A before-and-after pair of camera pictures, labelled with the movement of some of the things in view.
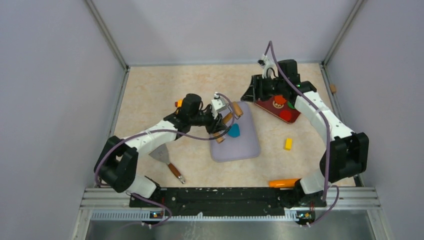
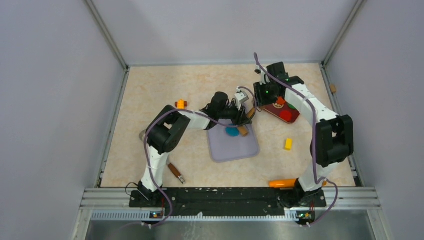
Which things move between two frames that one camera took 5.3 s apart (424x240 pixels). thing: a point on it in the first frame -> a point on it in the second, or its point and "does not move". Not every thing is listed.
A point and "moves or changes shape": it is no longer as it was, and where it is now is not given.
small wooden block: (333, 88) does not move
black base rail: (224, 201) does not move
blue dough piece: (234, 131) does not move
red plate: (268, 105) does not move
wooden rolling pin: (239, 111) moves or changes shape
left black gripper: (215, 125) -> (240, 115)
